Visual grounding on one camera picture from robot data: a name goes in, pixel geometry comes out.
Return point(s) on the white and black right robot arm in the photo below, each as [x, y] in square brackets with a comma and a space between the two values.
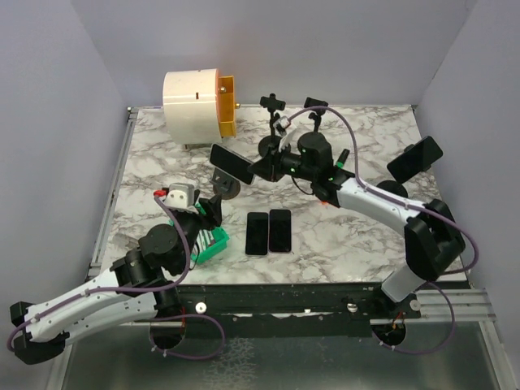
[432, 242]

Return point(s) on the black round-base front stand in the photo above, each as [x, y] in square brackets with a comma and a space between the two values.
[273, 105]

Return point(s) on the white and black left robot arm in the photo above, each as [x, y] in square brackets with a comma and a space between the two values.
[140, 286]

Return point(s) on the green plastic bin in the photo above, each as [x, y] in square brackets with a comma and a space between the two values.
[209, 244]

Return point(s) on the purple-edged black phone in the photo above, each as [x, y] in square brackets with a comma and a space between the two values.
[280, 231]

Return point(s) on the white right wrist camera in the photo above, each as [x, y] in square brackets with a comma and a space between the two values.
[281, 125]

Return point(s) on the white cylindrical drum device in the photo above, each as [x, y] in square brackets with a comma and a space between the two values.
[190, 101]

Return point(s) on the green and black marker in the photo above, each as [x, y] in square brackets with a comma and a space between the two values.
[340, 162]

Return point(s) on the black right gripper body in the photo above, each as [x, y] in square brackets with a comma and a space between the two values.
[290, 164]

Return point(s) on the silver-edged phone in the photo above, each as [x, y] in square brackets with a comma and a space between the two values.
[231, 163]

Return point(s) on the brown round phone stand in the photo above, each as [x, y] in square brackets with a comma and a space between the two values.
[225, 185]

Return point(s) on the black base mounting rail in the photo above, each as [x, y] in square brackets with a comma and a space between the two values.
[282, 310]

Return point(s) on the black phone with silver edge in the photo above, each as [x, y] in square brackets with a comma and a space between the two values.
[256, 241]

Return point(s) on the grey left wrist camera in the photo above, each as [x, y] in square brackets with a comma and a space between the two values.
[178, 196]

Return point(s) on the tall black phone stand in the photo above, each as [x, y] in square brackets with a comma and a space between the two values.
[318, 109]

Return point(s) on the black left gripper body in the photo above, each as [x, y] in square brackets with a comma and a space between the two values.
[210, 220]

